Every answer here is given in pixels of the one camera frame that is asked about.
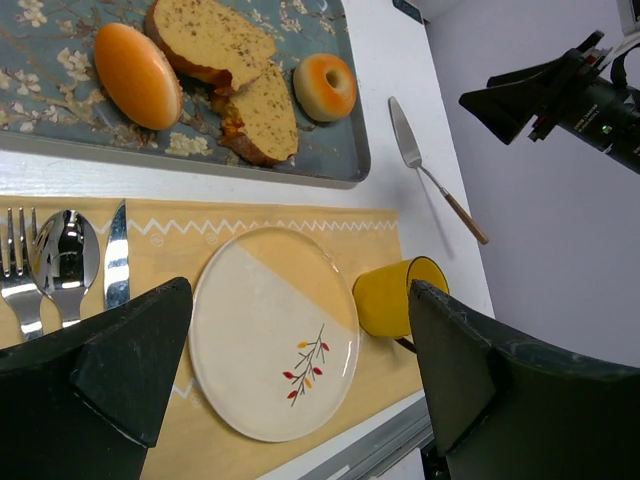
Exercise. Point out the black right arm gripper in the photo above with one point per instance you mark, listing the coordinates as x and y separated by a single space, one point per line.
586 92

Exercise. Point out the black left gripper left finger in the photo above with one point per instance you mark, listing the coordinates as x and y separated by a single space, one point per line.
88 401

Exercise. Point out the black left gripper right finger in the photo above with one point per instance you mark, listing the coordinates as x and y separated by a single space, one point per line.
506 405

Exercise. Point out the metal spatula wooden handle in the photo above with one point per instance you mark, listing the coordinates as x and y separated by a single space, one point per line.
411 156

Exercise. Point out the small bread slice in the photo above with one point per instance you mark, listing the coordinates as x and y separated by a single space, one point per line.
259 123

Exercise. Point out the large bread slice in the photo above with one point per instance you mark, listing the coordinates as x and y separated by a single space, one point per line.
210 42

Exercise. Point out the orange oval bread roll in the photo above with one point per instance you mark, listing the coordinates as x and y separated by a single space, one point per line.
137 76

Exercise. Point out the yellow placemat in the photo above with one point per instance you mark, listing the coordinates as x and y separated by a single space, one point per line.
169 239

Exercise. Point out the silver fork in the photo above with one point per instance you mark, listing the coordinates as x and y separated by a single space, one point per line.
18 286

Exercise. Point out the silver table knife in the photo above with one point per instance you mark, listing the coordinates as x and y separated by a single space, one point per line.
116 261

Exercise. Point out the silver spoon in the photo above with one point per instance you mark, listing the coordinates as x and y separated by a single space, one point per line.
66 264

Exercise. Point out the yellow mug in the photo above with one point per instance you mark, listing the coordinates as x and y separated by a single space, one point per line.
381 295

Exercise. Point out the orange bagel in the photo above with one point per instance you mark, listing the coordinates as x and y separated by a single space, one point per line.
325 87

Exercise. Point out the cream and yellow plate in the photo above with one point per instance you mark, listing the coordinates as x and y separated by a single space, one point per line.
274 337

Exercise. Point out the floral blue serving tray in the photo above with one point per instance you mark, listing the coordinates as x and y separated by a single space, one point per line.
51 96

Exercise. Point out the aluminium table rail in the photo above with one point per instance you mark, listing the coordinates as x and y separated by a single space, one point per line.
372 447

